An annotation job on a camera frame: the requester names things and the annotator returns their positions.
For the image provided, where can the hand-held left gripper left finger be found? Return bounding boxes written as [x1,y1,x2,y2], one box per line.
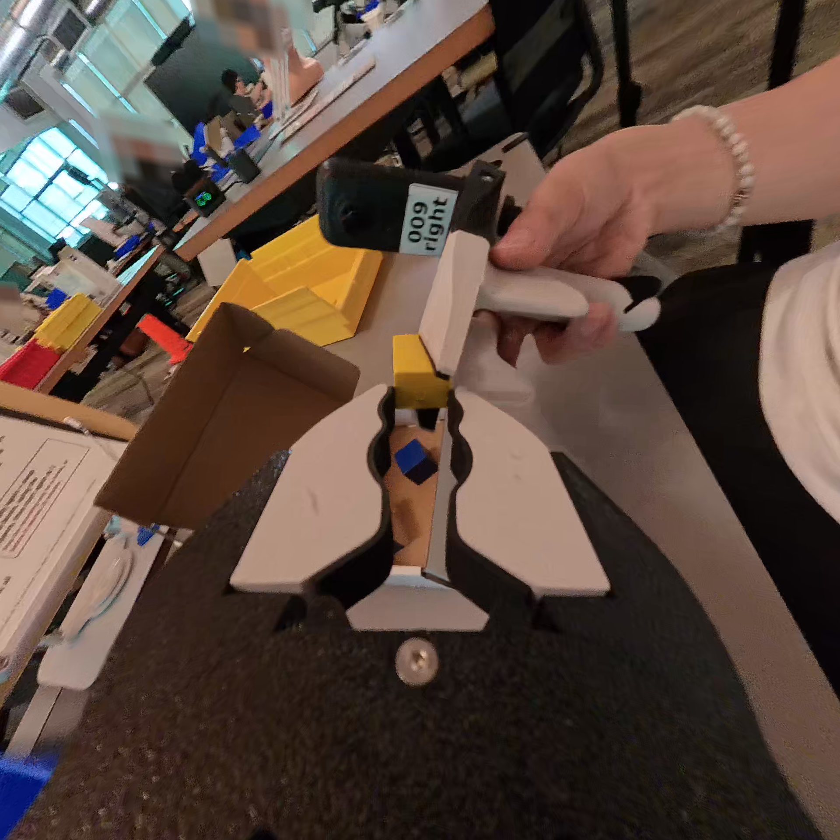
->
[230,384,396,608]

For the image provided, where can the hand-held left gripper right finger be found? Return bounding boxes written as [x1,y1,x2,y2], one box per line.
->
[448,387,613,608]

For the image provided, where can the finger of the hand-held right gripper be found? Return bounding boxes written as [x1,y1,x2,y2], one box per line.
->
[419,231,492,376]

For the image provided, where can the yellow cube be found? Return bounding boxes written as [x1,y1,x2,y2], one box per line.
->
[392,333,452,409]

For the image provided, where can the wooden cube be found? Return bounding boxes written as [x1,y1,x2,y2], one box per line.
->
[392,499,424,552]

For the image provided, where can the yellow plastic bin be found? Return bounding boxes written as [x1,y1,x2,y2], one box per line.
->
[187,213,383,349]

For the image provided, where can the white cardboard mailer box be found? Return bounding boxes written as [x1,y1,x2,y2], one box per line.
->
[95,303,534,632]

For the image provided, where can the blue cube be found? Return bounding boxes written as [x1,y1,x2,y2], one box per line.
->
[394,438,439,485]

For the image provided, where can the person's right hand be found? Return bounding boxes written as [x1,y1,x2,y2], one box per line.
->
[472,121,719,366]

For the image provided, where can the black device with green display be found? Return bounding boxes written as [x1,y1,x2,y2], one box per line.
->
[182,177,224,217]

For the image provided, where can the person's black trousers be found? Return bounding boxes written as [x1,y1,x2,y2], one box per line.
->
[640,262,840,690]

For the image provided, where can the orange traffic cone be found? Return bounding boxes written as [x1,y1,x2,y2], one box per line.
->
[136,314,194,365]

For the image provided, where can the black office chair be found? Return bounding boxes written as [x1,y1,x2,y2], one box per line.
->
[492,0,605,158]

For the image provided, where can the printed instruction sheet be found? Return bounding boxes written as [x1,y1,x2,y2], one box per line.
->
[0,416,126,651]

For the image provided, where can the small yellow storage bin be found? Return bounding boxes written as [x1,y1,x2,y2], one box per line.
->
[33,293,102,355]

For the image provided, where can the small red storage bin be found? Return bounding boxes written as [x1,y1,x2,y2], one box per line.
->
[0,340,63,389]

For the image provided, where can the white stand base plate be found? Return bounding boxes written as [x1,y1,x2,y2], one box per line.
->
[36,518,165,690]

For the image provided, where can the pale bead bracelet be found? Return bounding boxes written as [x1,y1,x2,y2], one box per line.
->
[671,105,756,232]

